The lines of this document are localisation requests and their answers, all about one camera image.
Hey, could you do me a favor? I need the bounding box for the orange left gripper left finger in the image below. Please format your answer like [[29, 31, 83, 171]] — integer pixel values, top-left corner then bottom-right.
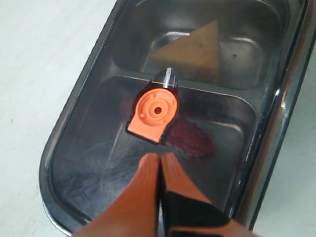
[[73, 153, 160, 237]]

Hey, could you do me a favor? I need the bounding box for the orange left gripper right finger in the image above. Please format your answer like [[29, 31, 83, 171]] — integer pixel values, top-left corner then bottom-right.
[[161, 153, 256, 237]]

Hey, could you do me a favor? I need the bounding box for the stainless steel lunch box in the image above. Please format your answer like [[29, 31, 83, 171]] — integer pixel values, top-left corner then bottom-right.
[[40, 0, 316, 235]]

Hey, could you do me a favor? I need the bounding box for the red toy sausage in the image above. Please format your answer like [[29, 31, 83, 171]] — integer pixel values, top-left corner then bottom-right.
[[119, 97, 215, 158]]

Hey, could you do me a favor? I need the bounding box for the dark transparent lunch box lid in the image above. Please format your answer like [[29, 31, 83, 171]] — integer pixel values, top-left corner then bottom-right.
[[39, 0, 316, 236]]

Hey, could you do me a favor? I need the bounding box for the yellow toy cheese wedge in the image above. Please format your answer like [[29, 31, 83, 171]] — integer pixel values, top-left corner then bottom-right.
[[149, 21, 220, 83]]

